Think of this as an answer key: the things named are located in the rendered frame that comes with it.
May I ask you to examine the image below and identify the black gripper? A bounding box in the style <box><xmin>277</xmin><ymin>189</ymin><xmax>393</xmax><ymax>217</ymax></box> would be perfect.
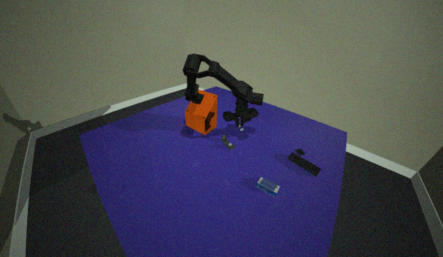
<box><xmin>223</xmin><ymin>102</ymin><xmax>258</xmax><ymax>128</ymax></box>

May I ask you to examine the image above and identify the black battery holder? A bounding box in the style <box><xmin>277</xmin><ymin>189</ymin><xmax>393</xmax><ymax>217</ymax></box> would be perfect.
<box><xmin>221</xmin><ymin>135</ymin><xmax>235</xmax><ymax>150</ymax></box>

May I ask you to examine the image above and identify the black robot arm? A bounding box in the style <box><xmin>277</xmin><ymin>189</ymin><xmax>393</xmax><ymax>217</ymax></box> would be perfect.
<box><xmin>183</xmin><ymin>54</ymin><xmax>264</xmax><ymax>123</ymax></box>

